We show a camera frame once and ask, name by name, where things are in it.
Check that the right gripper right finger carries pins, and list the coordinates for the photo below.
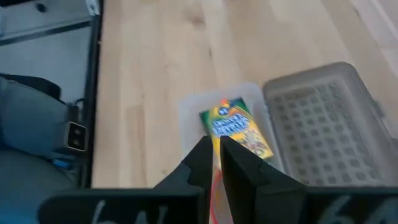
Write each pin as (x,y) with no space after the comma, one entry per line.
(267,202)

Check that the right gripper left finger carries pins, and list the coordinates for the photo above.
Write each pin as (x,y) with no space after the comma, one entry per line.
(174,202)

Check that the yellow green crayon box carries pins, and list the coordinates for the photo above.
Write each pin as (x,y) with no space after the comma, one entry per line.
(236,127)

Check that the translucent pencil box grey lid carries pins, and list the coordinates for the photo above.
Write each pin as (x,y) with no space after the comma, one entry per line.
(326,130)

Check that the small silver box device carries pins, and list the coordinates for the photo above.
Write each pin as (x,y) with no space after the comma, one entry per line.
(76,136)

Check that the black aluminium table frame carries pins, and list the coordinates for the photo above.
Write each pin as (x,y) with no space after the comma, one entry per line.
(93,93)

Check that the silver frame bracket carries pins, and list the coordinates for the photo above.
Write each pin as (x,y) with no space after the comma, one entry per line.
(92,7)

